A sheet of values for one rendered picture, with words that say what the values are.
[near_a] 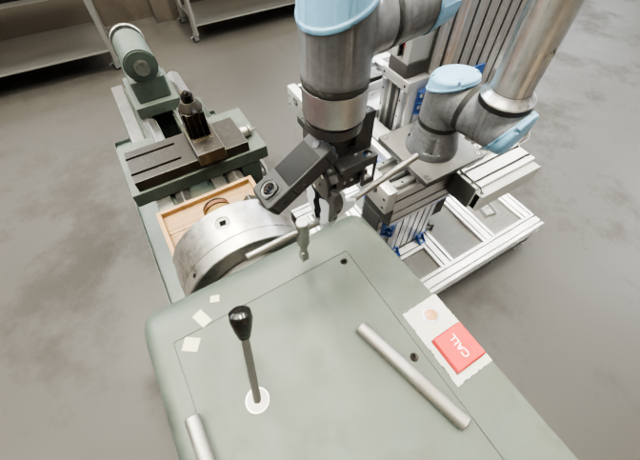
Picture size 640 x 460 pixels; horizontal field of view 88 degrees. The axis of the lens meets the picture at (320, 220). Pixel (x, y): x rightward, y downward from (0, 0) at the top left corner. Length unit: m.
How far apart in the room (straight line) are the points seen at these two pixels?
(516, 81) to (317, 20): 0.55
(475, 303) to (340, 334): 1.62
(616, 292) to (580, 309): 0.28
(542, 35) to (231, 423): 0.81
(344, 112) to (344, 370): 0.39
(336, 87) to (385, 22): 0.07
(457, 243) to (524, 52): 1.42
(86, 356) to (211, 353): 1.66
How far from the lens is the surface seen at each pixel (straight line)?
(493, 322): 2.15
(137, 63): 1.67
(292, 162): 0.42
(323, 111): 0.37
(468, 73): 0.92
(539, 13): 0.75
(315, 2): 0.32
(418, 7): 0.39
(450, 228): 2.11
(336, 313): 0.60
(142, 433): 2.00
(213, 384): 0.59
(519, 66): 0.79
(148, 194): 1.35
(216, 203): 0.95
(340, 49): 0.33
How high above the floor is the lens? 1.82
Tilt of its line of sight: 54 degrees down
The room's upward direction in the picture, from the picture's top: straight up
